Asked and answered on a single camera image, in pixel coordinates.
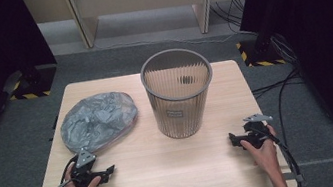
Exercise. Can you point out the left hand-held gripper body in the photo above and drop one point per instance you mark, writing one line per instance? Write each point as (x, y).
(83, 159)

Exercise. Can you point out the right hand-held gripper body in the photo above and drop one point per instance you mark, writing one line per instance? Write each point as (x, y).
(256, 131)

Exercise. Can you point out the gray plastic garbage bag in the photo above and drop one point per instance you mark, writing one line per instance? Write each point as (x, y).
(98, 121)

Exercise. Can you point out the gray slatted trash bin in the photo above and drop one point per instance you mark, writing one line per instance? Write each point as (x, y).
(178, 105)

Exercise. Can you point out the person's right hand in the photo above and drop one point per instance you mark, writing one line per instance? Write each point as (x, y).
(267, 155)

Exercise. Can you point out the stand base with striped tape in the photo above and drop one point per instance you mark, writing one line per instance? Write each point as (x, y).
(263, 54)
(34, 84)

